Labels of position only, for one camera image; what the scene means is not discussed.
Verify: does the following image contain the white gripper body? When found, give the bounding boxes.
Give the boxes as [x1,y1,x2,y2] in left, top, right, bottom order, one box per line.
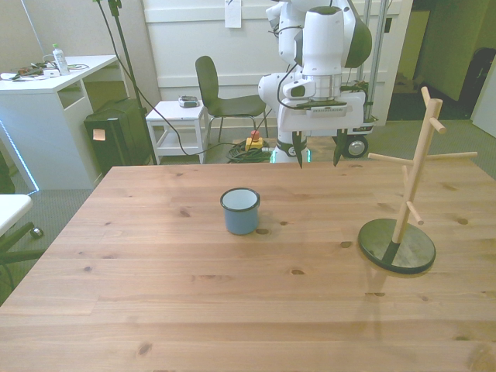
[277,91,367,137]

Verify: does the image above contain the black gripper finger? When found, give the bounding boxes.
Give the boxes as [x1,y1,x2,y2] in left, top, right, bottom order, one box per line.
[332,129,350,168]
[292,130,308,170]

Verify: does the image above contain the blue enamel mug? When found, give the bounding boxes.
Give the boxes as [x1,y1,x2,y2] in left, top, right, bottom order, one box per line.
[219,188,261,236]

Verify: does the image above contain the wooden mug tree black base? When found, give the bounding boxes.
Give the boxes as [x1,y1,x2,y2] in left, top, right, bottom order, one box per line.
[356,86,478,276]

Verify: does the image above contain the wheeled robot cart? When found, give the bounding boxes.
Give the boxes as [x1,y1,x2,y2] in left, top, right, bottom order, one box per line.
[308,77,379,159]

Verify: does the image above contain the yellow emergency stop button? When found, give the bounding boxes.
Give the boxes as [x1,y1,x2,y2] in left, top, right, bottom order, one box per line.
[246,130,265,152]

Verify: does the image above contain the black plastic chair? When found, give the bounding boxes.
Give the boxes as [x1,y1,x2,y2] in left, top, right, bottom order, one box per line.
[195,55,268,143]

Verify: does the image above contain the small white side table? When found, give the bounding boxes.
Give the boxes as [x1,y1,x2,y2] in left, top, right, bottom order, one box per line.
[145,100,210,164]

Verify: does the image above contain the white paper sheet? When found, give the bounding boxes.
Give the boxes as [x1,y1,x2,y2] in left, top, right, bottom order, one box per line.
[224,0,243,29]

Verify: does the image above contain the black computer case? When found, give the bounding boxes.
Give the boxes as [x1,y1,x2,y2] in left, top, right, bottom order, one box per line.
[83,98,154,175]

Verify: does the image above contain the black tripod stand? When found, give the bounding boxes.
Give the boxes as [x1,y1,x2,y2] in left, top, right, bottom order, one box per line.
[91,0,158,166]

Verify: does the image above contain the clear plastic bottle green cap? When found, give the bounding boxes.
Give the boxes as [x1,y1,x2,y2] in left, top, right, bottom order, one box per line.
[52,43,71,77]

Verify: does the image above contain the white desk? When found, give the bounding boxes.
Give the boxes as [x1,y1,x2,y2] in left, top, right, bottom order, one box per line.
[0,53,129,191]

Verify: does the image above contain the white rounded table top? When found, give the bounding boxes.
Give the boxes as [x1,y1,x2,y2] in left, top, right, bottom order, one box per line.
[0,193,33,237]

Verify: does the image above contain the black floor cable bundle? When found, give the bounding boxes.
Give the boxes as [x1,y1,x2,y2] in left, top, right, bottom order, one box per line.
[226,141,278,164]

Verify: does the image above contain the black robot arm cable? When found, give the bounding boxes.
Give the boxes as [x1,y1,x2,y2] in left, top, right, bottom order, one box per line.
[270,23,308,110]

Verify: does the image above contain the long black hanging cable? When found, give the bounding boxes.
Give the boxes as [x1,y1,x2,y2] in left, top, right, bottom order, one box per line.
[92,0,249,157]

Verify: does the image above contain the tangled cables and tools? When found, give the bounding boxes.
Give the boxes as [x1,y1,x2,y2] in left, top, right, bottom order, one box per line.
[9,60,91,81]

